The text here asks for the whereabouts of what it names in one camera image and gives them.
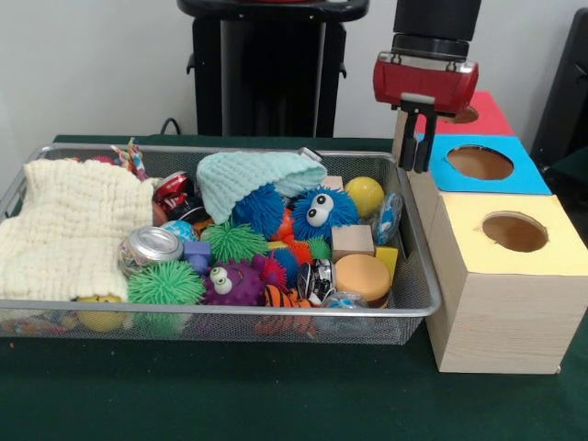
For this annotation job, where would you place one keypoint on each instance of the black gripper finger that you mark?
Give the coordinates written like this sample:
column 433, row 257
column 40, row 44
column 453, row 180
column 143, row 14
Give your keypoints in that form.
column 402, row 136
column 424, row 138

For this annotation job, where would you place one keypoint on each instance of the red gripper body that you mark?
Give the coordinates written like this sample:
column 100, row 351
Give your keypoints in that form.
column 424, row 84

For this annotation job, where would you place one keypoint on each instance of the clear blue plastic packet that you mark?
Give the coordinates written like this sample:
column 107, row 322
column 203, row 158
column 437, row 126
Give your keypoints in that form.
column 388, row 219

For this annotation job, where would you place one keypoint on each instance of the red black packet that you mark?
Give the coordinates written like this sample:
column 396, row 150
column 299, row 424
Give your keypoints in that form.
column 173, row 188

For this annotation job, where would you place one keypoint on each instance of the clear mesh bin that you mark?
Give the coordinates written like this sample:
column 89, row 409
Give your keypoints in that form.
column 409, row 276

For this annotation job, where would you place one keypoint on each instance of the wooden box with three holes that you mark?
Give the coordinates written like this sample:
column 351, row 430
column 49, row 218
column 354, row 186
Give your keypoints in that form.
column 501, row 303

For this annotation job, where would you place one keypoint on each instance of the yellow ball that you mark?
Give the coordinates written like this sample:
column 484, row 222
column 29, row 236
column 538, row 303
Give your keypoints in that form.
column 364, row 197

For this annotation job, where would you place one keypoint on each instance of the blue fuzzy ball with eyes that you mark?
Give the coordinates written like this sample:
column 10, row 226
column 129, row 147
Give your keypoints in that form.
column 323, row 213

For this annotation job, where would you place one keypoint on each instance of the wooden cube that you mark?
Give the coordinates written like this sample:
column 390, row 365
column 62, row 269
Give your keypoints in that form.
column 353, row 241

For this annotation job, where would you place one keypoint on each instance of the yellow block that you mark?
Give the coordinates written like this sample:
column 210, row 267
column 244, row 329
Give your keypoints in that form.
column 386, row 259

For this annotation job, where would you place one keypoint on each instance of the black chair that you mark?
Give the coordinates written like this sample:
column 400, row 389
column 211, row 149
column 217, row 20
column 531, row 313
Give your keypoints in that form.
column 565, row 101

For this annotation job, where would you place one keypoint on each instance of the round wooden disc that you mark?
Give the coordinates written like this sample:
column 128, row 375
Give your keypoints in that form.
column 363, row 276

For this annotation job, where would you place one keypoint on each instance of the mint green knit cloth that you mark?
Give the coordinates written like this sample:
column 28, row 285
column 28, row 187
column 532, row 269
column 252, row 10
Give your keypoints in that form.
column 253, row 175

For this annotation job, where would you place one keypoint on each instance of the small green spiky ball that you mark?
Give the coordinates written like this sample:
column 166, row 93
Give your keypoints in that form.
column 237, row 243

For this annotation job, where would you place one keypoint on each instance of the orange tiger striped toy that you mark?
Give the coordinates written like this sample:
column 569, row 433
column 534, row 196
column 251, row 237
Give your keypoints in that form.
column 287, row 297

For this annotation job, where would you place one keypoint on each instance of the purple spiky ball with eyes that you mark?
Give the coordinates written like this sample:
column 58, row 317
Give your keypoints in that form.
column 237, row 285

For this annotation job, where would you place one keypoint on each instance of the blue globe ball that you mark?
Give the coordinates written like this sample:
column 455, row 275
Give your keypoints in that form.
column 179, row 231

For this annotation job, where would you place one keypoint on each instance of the silver can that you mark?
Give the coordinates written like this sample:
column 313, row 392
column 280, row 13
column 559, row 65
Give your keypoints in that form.
column 152, row 248

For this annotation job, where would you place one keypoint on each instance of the large green spiky ball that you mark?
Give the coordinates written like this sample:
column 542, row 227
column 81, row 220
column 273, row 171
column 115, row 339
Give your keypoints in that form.
column 167, row 285

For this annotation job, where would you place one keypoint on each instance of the cream waffle cloth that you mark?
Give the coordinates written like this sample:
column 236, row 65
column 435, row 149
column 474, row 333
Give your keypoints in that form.
column 69, row 220

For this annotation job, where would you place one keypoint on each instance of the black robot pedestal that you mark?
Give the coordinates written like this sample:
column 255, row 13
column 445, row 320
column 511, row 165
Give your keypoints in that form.
column 276, row 73

